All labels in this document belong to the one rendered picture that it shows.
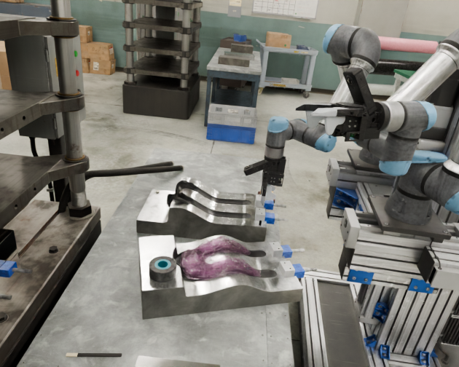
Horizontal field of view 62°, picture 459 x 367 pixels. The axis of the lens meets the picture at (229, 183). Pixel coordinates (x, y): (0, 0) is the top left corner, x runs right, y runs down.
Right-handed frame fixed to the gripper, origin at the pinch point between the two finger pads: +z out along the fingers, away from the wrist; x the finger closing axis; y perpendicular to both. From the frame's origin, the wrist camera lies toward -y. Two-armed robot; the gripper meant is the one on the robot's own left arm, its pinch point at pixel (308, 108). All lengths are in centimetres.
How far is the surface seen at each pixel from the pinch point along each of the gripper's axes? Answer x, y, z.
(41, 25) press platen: 65, -16, 59
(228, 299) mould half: 15, 60, 11
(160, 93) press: 458, 51, -47
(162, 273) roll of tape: 18, 49, 30
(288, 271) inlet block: 19, 56, -11
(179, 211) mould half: 54, 47, 17
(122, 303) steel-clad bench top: 26, 63, 41
